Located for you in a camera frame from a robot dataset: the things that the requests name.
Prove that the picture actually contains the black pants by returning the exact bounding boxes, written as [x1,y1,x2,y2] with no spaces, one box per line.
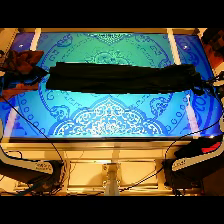
[45,61,202,96]

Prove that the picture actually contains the brown garment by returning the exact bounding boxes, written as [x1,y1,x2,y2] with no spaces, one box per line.
[1,49,45,100]

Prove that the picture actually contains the silver frame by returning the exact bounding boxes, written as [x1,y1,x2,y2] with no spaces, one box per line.
[0,139,224,197]

